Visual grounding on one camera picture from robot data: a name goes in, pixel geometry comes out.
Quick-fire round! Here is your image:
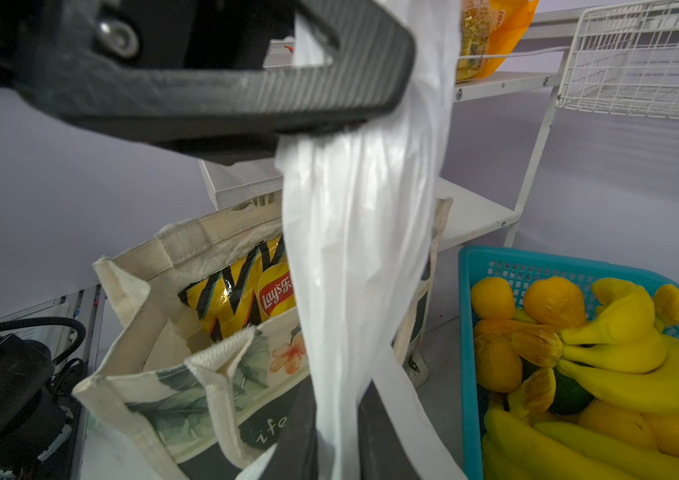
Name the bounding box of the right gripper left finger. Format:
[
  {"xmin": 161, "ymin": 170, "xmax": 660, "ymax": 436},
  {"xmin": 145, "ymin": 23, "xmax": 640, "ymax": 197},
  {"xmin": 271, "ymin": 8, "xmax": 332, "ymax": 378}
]
[{"xmin": 260, "ymin": 377, "xmax": 318, "ymax": 480}]

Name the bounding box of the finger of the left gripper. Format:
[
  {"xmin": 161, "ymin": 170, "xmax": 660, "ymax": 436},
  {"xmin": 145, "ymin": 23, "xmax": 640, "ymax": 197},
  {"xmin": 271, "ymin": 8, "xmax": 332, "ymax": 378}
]
[{"xmin": 0, "ymin": 1, "xmax": 417, "ymax": 165}]

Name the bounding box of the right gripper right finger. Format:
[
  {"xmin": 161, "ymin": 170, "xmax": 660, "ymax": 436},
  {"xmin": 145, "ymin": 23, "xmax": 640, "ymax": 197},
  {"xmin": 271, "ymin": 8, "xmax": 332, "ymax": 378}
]
[{"xmin": 359, "ymin": 383, "xmax": 419, "ymax": 480}]

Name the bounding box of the beige canvas tote bag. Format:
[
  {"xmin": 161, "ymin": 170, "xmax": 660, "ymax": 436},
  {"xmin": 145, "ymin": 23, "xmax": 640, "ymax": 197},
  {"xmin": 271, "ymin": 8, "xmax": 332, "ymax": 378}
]
[{"xmin": 71, "ymin": 190, "xmax": 455, "ymax": 480}]

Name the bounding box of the black yellow chips bag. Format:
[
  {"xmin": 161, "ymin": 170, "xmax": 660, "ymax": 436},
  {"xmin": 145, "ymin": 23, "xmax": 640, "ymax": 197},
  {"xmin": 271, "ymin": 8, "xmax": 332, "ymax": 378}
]
[{"xmin": 178, "ymin": 236, "xmax": 296, "ymax": 342}]

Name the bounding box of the white plastic bag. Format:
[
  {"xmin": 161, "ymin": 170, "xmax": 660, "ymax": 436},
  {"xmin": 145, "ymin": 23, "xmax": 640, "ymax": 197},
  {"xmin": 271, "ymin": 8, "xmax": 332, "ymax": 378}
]
[{"xmin": 275, "ymin": 1, "xmax": 463, "ymax": 479}]

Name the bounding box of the large yellow banana bunch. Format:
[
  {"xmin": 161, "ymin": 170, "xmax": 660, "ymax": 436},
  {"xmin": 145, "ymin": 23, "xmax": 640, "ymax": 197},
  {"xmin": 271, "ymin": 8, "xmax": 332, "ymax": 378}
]
[{"xmin": 483, "ymin": 409, "xmax": 679, "ymax": 479}]

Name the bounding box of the teal plastic basket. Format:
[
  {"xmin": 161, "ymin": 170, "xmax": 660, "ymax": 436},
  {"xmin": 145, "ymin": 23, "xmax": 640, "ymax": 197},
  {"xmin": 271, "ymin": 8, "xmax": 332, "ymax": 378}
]
[{"xmin": 459, "ymin": 247, "xmax": 679, "ymax": 479}]

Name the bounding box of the white two-tier shelf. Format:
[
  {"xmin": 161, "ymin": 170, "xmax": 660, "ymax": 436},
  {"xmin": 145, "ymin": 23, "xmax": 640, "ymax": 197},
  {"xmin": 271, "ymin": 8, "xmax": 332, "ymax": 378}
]
[{"xmin": 197, "ymin": 5, "xmax": 593, "ymax": 253}]

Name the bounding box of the small yellow banana bunch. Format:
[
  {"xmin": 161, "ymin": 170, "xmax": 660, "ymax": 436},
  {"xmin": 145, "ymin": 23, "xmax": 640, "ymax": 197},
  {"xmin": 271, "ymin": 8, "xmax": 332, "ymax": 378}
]
[{"xmin": 509, "ymin": 277, "xmax": 679, "ymax": 416}]

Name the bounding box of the orange snack bag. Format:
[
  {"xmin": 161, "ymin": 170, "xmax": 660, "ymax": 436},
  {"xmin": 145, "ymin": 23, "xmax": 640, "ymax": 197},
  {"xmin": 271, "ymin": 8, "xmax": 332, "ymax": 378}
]
[{"xmin": 457, "ymin": 0, "xmax": 539, "ymax": 83}]

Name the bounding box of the white wire wall basket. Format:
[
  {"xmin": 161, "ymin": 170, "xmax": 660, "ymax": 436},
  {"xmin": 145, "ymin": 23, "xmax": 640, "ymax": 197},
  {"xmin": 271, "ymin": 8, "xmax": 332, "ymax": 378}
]
[{"xmin": 557, "ymin": 1, "xmax": 679, "ymax": 120}]

